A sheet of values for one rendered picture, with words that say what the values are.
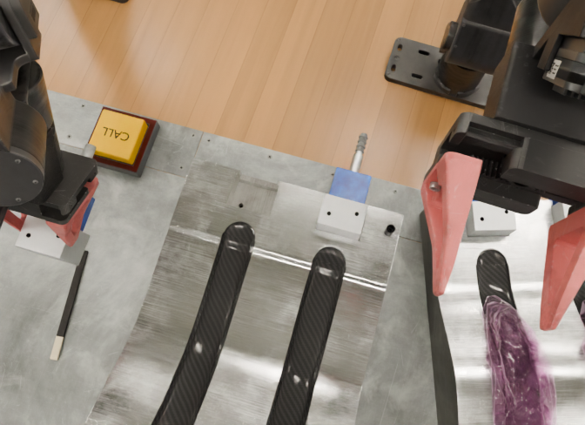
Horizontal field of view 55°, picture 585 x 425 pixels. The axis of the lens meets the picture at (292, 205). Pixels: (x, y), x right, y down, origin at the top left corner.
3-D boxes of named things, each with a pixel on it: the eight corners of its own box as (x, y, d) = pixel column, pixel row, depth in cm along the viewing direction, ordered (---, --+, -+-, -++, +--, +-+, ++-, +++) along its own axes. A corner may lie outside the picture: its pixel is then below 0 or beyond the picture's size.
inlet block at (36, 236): (79, 147, 66) (61, 131, 61) (119, 158, 66) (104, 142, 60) (36, 253, 63) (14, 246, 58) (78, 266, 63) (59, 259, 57)
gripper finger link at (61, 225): (77, 273, 57) (62, 212, 50) (11, 253, 57) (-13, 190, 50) (108, 225, 61) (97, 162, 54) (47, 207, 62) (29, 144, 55)
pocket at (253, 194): (240, 179, 70) (238, 169, 67) (281, 190, 70) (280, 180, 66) (230, 212, 69) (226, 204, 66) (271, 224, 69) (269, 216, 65)
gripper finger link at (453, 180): (549, 318, 28) (583, 153, 31) (413, 274, 29) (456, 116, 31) (501, 325, 35) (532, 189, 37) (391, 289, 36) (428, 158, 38)
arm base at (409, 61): (543, 92, 71) (554, 47, 73) (392, 49, 73) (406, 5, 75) (519, 119, 79) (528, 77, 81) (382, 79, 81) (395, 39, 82)
